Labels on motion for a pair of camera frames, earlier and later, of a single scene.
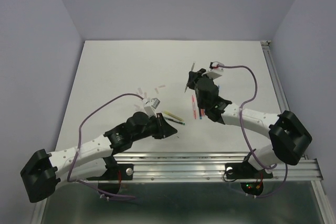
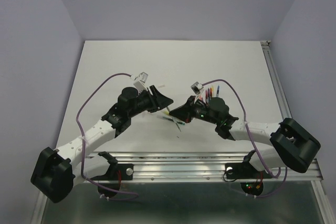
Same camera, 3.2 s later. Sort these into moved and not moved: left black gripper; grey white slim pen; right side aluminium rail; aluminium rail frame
Moved: left black gripper; grey white slim pen
Not moved: aluminium rail frame; right side aluminium rail
